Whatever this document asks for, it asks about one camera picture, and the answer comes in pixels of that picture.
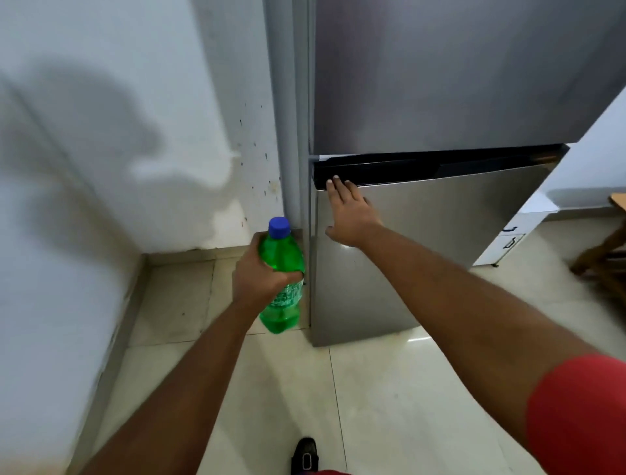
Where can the person's left hand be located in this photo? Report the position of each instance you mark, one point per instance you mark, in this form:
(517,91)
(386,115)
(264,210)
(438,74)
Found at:
(254,284)

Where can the person's right hand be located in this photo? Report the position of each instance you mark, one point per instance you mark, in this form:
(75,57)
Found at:
(352,218)

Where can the person's right middle finger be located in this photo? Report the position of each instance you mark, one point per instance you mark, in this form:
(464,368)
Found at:
(341,190)

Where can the person's right thumb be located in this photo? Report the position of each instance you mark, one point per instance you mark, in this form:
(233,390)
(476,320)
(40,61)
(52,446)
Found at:
(333,233)

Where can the person's left thumb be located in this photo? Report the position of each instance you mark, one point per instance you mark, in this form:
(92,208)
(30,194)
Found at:
(287,280)

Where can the green plastic bottle blue cap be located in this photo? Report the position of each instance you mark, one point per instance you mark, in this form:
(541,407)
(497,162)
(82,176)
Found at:
(281,254)

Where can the person's left forearm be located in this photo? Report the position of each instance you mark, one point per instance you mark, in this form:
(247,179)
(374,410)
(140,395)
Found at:
(186,391)

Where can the person's right forearm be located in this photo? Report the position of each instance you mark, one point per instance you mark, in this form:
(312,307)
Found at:
(455,313)

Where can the silver refrigerator body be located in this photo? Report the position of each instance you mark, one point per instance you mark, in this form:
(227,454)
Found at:
(288,98)

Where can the silver freezer door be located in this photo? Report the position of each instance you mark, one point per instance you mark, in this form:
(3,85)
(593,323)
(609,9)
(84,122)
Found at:
(464,73)

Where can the black shoe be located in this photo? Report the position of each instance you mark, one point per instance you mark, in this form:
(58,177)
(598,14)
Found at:
(304,457)

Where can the white drawer cabinet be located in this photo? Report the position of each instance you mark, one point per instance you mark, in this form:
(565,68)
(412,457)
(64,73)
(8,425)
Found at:
(526,222)

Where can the wooden chair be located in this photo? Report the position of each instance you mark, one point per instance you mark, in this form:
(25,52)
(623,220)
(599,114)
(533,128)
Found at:
(604,259)

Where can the red shirt sleeve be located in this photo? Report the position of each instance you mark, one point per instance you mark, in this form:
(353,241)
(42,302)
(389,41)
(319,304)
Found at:
(582,421)

